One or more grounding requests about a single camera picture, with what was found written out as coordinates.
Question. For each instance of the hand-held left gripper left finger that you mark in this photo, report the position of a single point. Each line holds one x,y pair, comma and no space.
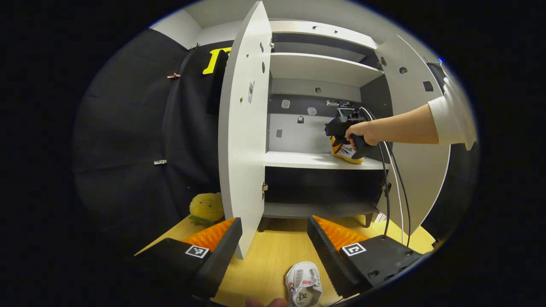
217,260

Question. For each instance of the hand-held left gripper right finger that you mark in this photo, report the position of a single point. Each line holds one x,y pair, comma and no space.
326,256

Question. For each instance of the white canvas shoe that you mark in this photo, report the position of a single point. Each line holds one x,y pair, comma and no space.
303,283
347,154

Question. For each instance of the white shoe cabinet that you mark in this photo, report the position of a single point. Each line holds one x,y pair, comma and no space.
315,70

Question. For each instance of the white shoe cabinet door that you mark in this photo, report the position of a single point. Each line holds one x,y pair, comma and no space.
243,149
422,179

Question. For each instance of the yellow plush toy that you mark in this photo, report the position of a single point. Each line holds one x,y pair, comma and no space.
207,207

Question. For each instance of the black backdrop cloth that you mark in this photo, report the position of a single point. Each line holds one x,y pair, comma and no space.
123,140
456,192

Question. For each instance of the red clip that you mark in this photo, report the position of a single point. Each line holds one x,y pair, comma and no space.
173,76

